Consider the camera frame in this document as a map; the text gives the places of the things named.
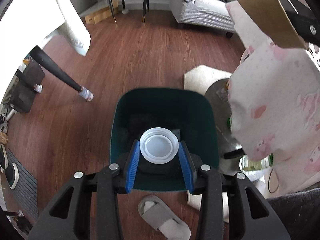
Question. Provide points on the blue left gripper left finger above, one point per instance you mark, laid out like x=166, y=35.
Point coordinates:
x=131, y=166

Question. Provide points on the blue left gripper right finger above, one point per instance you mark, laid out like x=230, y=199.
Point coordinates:
x=187, y=167

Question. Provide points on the white plastic lid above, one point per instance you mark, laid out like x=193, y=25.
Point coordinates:
x=158, y=145

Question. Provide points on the brown cardboard piece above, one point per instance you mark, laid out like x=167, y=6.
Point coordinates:
x=260, y=12

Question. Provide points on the black trash bin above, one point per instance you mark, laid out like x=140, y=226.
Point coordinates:
x=189, y=116

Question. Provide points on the grey slipper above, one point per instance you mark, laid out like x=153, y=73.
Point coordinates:
x=161, y=218

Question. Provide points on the pink cartoon tablecloth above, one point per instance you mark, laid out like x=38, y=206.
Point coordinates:
x=274, y=98

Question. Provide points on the grey armchair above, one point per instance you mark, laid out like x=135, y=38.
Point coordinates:
x=207, y=13

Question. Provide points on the black dining table leg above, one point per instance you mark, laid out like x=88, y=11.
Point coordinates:
x=50, y=65

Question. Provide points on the cardboard box on floor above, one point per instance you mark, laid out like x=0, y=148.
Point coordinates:
x=97, y=13

